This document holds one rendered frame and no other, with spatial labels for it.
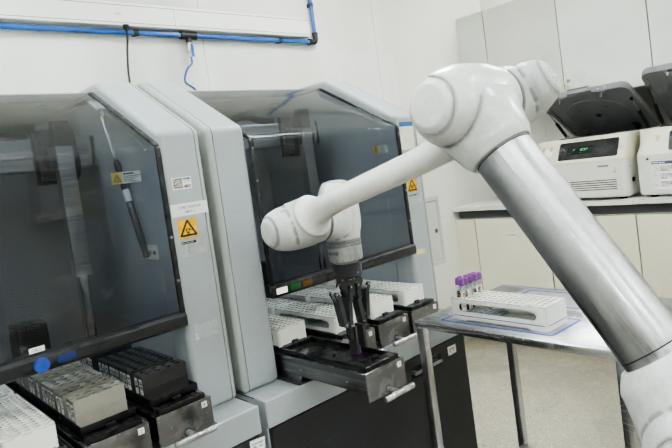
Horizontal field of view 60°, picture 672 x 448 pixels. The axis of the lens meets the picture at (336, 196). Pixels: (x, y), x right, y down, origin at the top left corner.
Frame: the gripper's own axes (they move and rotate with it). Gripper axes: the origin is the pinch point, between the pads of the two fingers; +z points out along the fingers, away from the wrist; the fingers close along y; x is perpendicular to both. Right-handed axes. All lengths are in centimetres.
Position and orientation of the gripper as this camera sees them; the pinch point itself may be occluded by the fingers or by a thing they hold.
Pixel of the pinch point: (357, 337)
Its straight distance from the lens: 157.4
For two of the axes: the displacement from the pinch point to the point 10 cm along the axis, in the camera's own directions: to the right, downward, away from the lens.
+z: 1.4, 9.9, 0.6
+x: 6.7, -0.5, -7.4
